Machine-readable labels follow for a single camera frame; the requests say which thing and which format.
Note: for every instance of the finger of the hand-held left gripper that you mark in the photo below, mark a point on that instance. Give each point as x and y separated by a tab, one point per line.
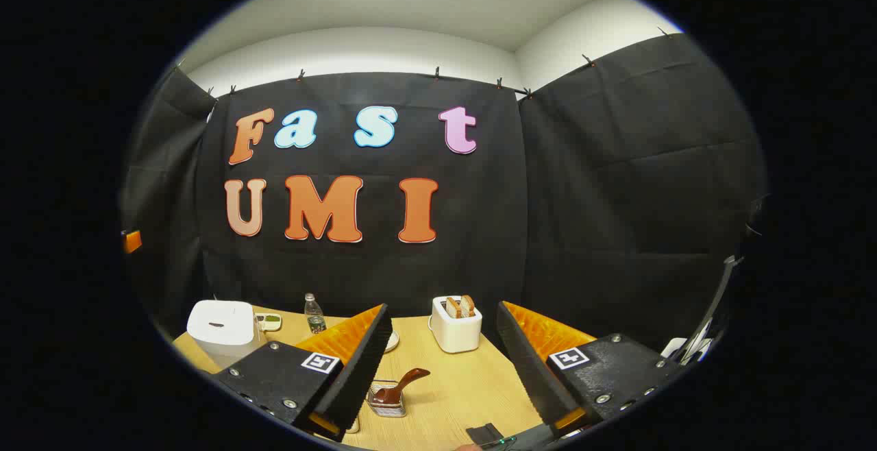
131	241

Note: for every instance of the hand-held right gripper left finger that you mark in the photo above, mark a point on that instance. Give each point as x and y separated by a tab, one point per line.
360	375

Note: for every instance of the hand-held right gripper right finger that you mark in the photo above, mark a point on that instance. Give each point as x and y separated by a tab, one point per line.
527	375

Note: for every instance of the brown wooden spoon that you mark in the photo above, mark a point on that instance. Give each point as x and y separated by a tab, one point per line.
404	382

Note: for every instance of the white rice cooker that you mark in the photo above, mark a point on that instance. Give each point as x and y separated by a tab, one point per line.
223	331

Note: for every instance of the white oval plate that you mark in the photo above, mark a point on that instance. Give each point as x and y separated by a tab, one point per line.
392	343

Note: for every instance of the clear plastic water bottle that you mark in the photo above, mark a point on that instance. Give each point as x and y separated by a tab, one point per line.
315	317

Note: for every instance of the white toaster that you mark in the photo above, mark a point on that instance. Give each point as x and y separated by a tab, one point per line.
455	333

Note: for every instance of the small white sauce dish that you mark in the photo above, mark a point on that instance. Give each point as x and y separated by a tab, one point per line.
270	319

